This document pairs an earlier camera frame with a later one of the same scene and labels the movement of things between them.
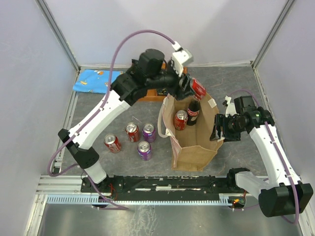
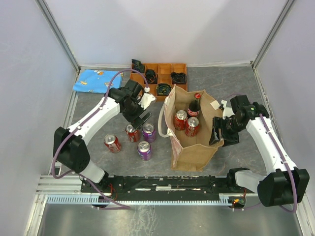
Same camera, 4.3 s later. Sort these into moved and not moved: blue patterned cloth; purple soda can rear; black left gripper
Moved: black left gripper
Not moved: blue patterned cloth; purple soda can rear
